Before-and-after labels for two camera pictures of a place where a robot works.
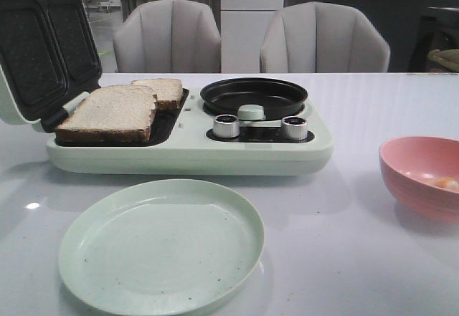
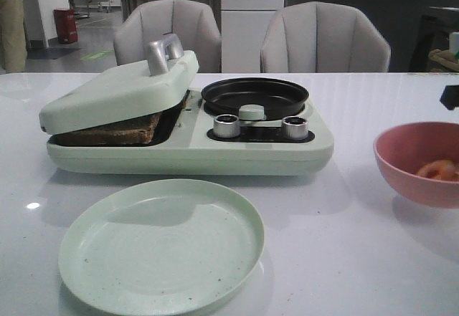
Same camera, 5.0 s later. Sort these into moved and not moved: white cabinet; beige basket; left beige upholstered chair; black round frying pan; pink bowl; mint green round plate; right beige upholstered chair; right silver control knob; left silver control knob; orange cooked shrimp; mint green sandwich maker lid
Moved: mint green sandwich maker lid; pink bowl; orange cooked shrimp
Not moved: left beige upholstered chair; white cabinet; right beige upholstered chair; beige basket; black round frying pan; left silver control knob; mint green round plate; right silver control knob
